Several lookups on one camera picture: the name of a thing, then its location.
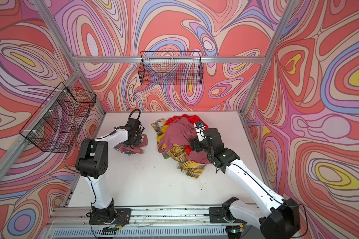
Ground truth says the small mauve cloth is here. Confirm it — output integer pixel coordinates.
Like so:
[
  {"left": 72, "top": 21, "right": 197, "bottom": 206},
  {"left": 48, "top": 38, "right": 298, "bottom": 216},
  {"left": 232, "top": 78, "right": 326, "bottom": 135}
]
[{"left": 114, "top": 134, "right": 148, "bottom": 155}]

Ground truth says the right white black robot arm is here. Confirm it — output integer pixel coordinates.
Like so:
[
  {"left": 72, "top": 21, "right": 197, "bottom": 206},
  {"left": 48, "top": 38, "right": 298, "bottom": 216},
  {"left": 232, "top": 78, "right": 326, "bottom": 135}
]
[{"left": 190, "top": 123, "right": 301, "bottom": 239}]

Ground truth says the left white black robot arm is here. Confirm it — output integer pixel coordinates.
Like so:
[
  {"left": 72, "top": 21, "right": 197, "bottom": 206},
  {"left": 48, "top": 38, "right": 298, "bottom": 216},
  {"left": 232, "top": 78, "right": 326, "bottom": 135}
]
[{"left": 75, "top": 109, "right": 148, "bottom": 225}]

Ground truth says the red cloth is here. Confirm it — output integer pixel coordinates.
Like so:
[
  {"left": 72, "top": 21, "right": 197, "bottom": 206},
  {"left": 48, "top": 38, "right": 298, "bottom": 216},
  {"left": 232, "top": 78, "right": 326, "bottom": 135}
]
[{"left": 165, "top": 114, "right": 201, "bottom": 155}]

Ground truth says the large mauve cloth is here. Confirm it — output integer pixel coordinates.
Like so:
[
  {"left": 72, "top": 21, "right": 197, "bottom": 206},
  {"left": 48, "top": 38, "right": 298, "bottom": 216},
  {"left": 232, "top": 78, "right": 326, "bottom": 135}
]
[{"left": 159, "top": 118, "right": 210, "bottom": 164}]

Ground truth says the yellow plaid cloth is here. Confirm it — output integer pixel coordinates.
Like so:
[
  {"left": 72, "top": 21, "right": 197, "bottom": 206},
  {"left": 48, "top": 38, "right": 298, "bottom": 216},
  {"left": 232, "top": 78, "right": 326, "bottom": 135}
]
[{"left": 151, "top": 119, "right": 205, "bottom": 178}]

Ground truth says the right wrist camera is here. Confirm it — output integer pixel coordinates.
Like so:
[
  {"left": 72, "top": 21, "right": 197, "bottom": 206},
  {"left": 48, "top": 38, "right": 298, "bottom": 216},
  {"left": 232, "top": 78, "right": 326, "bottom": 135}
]
[{"left": 195, "top": 120, "right": 204, "bottom": 128}]

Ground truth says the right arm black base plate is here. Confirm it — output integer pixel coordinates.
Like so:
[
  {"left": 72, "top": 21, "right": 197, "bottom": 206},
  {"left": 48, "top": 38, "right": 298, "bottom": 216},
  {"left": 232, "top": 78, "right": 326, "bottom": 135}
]
[{"left": 205, "top": 207, "right": 246, "bottom": 225}]

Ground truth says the black wire basket on back wall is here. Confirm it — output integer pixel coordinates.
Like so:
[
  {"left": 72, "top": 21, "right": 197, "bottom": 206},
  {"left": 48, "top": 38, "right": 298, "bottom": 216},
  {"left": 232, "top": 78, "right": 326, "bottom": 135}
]
[{"left": 138, "top": 50, "right": 203, "bottom": 86}]

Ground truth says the black wire basket on wall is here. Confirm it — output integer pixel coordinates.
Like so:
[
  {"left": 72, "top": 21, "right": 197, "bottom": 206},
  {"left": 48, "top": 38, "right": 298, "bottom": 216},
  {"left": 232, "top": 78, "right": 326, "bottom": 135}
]
[
  {"left": 19, "top": 82, "right": 97, "bottom": 153},
  {"left": 138, "top": 50, "right": 203, "bottom": 86}
]

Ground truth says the black wire basket on left wall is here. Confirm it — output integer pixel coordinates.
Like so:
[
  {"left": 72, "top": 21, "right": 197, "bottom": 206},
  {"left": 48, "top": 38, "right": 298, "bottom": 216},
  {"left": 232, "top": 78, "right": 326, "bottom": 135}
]
[{"left": 19, "top": 82, "right": 97, "bottom": 153}]

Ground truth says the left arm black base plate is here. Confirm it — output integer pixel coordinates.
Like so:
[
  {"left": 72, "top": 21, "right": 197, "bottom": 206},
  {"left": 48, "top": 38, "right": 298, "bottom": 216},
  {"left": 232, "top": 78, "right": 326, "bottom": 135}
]
[{"left": 86, "top": 207, "right": 132, "bottom": 225}]

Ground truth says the aluminium mounting rail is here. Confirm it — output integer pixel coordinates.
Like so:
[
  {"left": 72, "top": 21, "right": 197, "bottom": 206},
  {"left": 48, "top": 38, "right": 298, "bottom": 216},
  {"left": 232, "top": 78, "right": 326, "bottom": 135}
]
[{"left": 40, "top": 204, "right": 263, "bottom": 239}]

